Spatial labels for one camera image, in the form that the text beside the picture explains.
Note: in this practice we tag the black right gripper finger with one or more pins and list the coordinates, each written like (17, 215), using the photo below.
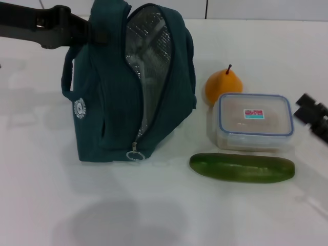
(317, 123)
(311, 103)

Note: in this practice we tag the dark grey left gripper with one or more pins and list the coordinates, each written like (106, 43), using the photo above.
(30, 23)

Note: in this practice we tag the clear blue-rimmed food container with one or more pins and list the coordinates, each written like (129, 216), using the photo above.
(253, 120)

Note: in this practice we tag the dark teal insulated lunch bag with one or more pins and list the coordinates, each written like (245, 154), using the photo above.
(107, 102)

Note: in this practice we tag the green cucumber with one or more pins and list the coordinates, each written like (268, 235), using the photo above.
(241, 169)

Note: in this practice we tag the orange pear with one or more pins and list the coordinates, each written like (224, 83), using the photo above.
(223, 87)

